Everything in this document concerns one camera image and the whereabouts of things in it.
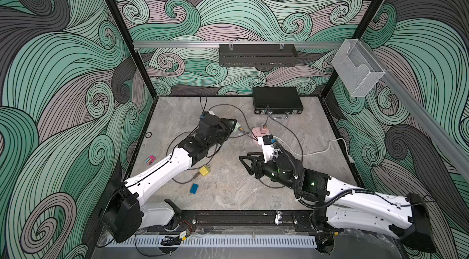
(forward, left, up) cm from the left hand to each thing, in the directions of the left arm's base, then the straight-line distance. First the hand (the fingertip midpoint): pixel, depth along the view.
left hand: (237, 120), depth 75 cm
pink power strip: (+10, -12, -24) cm, 29 cm away
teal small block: (-20, +19, -26) cm, 38 cm away
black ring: (+9, +50, -26) cm, 57 cm away
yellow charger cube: (-12, +16, -24) cm, 31 cm away
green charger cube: (-2, 0, -1) cm, 2 cm away
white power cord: (0, -48, -24) cm, 53 cm away
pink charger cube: (+9, -15, -19) cm, 25 cm away
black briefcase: (+35, -27, -24) cm, 51 cm away
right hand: (-17, -1, -2) cm, 17 cm away
